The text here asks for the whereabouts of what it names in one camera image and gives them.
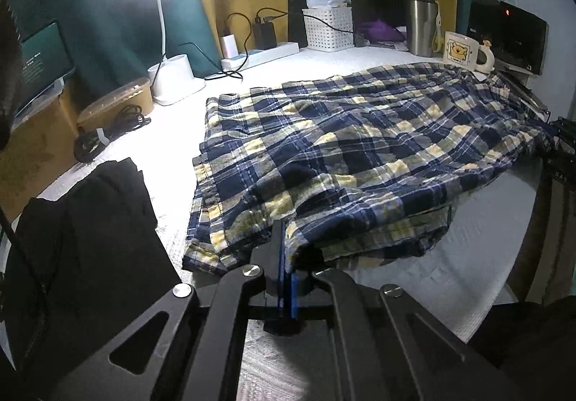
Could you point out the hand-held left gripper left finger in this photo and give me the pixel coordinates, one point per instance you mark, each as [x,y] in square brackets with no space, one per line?
[281,257]

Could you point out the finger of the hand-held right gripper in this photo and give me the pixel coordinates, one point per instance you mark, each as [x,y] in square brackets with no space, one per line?
[562,135]

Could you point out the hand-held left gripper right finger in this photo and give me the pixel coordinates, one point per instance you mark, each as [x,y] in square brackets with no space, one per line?
[294,297]

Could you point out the plaid pants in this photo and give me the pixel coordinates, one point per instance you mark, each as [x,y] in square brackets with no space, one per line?
[342,144]

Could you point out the black monitor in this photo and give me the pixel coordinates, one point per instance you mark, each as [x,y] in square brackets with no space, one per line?
[508,36]

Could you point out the white printed mug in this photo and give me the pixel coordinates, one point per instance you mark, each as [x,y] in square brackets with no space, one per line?
[461,52]

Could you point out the steel tumbler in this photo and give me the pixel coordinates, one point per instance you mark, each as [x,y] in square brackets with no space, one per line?
[422,29]

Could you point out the black folded cloth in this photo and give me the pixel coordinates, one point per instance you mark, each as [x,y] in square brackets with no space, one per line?
[90,248]

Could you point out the white power strip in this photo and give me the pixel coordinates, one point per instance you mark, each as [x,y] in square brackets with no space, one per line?
[274,52]

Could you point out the white desk lamp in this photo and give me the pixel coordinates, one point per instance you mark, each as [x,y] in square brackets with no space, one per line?
[175,81]

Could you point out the purple cloth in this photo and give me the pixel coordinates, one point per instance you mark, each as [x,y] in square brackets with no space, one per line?
[380,31]

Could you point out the white charger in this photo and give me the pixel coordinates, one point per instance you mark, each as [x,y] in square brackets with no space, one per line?
[230,46]

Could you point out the black charger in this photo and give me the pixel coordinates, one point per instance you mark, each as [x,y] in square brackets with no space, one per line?
[264,35]

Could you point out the brown lidded container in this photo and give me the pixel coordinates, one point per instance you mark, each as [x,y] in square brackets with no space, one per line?
[117,101]

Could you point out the white perforated basket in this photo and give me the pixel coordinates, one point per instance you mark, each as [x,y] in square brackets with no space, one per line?
[326,29]

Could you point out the cardboard box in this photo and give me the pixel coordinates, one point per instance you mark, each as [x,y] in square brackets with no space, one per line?
[40,149]

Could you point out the tablet with lit screen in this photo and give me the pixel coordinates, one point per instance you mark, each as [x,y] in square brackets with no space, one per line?
[42,63]

